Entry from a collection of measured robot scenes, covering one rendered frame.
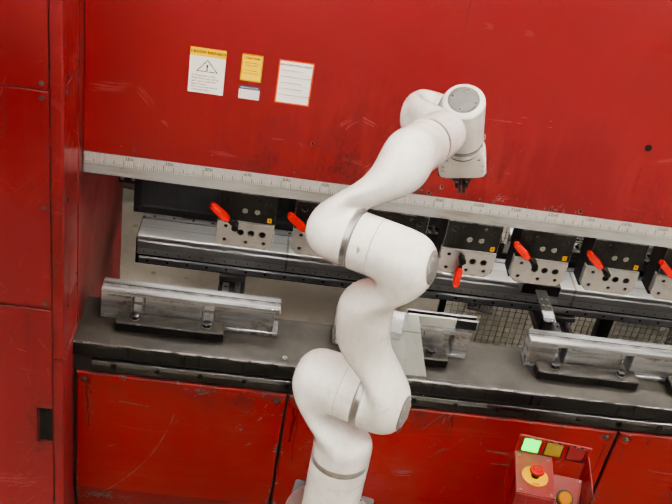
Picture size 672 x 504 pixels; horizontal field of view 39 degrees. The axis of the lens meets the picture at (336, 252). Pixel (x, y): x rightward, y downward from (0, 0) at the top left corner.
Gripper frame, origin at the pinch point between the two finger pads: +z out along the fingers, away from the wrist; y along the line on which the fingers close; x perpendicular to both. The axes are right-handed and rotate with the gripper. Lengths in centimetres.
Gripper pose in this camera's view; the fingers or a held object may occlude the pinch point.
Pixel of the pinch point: (461, 182)
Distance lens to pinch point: 215.8
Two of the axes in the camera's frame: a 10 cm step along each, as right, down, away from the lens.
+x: -0.5, 9.0, -4.4
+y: -9.9, 0.0, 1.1
